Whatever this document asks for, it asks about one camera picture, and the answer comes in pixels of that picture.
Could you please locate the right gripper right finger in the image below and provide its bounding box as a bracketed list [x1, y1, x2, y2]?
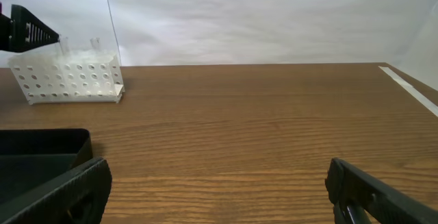
[324, 158, 438, 224]

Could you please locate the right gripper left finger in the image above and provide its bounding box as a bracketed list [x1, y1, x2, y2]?
[0, 157, 113, 224]

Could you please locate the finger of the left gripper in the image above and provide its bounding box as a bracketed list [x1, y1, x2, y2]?
[10, 3, 61, 53]

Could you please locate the clear test tube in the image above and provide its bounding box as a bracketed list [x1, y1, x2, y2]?
[90, 37, 103, 53]
[58, 36, 71, 56]

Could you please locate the black tray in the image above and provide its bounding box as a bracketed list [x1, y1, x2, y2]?
[0, 127, 94, 205]

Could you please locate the white test tube rack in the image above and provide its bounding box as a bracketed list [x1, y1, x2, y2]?
[7, 47, 126, 105]

